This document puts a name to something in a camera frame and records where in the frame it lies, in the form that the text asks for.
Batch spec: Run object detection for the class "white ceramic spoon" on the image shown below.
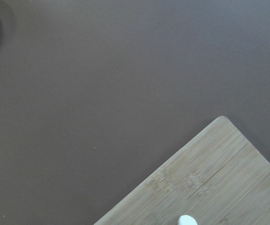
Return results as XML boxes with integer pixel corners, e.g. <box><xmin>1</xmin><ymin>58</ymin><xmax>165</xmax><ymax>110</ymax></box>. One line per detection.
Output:
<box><xmin>177</xmin><ymin>215</ymin><xmax>198</xmax><ymax>225</ymax></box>

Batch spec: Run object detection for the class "bamboo cutting board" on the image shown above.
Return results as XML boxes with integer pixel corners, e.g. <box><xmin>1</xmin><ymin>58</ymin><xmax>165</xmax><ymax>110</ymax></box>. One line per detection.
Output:
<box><xmin>98</xmin><ymin>116</ymin><xmax>270</xmax><ymax>225</ymax></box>

